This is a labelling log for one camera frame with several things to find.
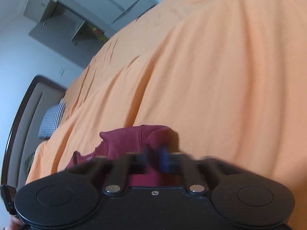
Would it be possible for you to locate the green jacket on bed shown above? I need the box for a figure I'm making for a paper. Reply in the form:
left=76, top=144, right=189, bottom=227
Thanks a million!
left=24, top=153, right=35, bottom=176

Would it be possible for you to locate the grey wardrobe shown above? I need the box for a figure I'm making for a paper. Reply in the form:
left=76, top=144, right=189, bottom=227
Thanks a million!
left=24, top=0, right=162, bottom=68

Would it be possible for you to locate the person left hand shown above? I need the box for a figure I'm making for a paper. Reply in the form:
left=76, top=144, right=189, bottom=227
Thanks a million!
left=5, top=215, right=23, bottom=230

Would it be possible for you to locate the orange bed duvet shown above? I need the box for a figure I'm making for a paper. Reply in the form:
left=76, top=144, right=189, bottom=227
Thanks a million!
left=27, top=0, right=306, bottom=229

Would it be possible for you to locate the maroon long sleeve shirt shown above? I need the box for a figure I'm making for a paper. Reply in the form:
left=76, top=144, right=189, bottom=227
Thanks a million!
left=67, top=125, right=178, bottom=187

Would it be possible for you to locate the dark bed headboard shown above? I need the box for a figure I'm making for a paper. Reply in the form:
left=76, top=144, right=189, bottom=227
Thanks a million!
left=1, top=76, right=66, bottom=190

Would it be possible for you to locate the checkered black white pillow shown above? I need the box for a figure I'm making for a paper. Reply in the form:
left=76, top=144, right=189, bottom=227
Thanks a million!
left=37, top=103, right=66, bottom=139

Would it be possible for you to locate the colourful bag in wardrobe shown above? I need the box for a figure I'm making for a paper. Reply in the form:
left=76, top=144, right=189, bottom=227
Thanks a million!
left=87, top=22, right=108, bottom=43

